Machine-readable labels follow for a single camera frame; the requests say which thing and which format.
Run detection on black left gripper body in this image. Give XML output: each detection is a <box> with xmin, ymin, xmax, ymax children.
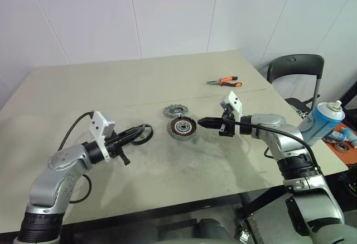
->
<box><xmin>104</xmin><ymin>131</ymin><xmax>132</xmax><ymax>167</ymax></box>

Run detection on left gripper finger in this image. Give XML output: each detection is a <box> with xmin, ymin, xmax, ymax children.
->
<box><xmin>124</xmin><ymin>133</ymin><xmax>146</xmax><ymax>145</ymax></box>
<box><xmin>121</xmin><ymin>125</ymin><xmax>149</xmax><ymax>139</ymax></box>

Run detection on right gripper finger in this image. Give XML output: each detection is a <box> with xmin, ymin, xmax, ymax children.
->
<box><xmin>198</xmin><ymin>122</ymin><xmax>224</xmax><ymax>130</ymax></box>
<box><xmin>197</xmin><ymin>117</ymin><xmax>224</xmax><ymax>124</ymax></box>

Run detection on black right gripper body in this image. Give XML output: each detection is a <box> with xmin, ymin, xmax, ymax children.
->
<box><xmin>219</xmin><ymin>108</ymin><xmax>242</xmax><ymax>138</ymax></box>

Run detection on black ring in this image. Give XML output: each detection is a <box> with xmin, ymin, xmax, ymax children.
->
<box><xmin>131</xmin><ymin>123</ymin><xmax>155</xmax><ymax>146</ymax></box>

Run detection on silver motor end cover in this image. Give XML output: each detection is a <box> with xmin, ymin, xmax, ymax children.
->
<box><xmin>162</xmin><ymin>103</ymin><xmax>189</xmax><ymax>118</ymax></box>

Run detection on motor stator with copper coils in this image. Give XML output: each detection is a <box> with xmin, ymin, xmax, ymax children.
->
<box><xmin>167</xmin><ymin>117</ymin><xmax>198</xmax><ymax>142</ymax></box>

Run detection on orange black pliers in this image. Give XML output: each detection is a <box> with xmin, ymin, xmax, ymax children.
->
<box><xmin>205</xmin><ymin>75</ymin><xmax>243</xmax><ymax>88</ymax></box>

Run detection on black folding chair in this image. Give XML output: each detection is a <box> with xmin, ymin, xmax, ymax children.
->
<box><xmin>266</xmin><ymin>54</ymin><xmax>326</xmax><ymax>116</ymax></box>

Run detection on blue spray can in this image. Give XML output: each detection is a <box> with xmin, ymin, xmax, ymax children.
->
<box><xmin>303</xmin><ymin>101</ymin><xmax>346</xmax><ymax>146</ymax></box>

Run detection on dark rounded shape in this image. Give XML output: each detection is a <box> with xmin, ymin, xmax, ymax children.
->
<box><xmin>195</xmin><ymin>218</ymin><xmax>235</xmax><ymax>244</ymax></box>

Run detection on small white blue tube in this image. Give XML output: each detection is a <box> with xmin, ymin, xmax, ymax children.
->
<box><xmin>330</xmin><ymin>131</ymin><xmax>348</xmax><ymax>142</ymax></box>

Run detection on orange mat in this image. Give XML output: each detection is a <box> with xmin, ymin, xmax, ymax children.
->
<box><xmin>320</xmin><ymin>122</ymin><xmax>357</xmax><ymax>167</ymax></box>

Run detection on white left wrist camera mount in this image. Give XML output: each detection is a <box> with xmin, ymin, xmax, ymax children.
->
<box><xmin>89</xmin><ymin>111</ymin><xmax>116</xmax><ymax>162</ymax></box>

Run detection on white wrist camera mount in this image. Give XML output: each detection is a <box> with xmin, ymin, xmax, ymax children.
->
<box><xmin>89</xmin><ymin>111</ymin><xmax>116</xmax><ymax>162</ymax></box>
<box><xmin>219</xmin><ymin>90</ymin><xmax>243</xmax><ymax>118</ymax></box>

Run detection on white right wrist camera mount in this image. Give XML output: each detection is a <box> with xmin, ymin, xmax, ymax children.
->
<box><xmin>219</xmin><ymin>90</ymin><xmax>243</xmax><ymax>118</ymax></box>

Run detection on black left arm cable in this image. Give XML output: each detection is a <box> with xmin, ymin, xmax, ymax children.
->
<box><xmin>58</xmin><ymin>111</ymin><xmax>94</xmax><ymax>204</ymax></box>

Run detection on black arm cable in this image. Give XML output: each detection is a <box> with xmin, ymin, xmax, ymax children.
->
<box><xmin>231</xmin><ymin>122</ymin><xmax>321</xmax><ymax>173</ymax></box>
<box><xmin>58</xmin><ymin>111</ymin><xmax>94</xmax><ymax>204</ymax></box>

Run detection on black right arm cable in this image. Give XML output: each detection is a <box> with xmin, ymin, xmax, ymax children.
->
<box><xmin>231</xmin><ymin>122</ymin><xmax>321</xmax><ymax>173</ymax></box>

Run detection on black table frame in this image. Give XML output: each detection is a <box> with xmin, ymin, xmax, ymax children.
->
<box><xmin>237</xmin><ymin>186</ymin><xmax>286</xmax><ymax>220</ymax></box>

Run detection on silver metal bracket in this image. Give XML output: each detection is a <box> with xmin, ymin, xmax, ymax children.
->
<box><xmin>237</xmin><ymin>217</ymin><xmax>263</xmax><ymax>244</ymax></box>

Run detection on dark metal bearing ring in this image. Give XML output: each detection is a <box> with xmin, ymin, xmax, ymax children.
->
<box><xmin>333</xmin><ymin>142</ymin><xmax>351</xmax><ymax>153</ymax></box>

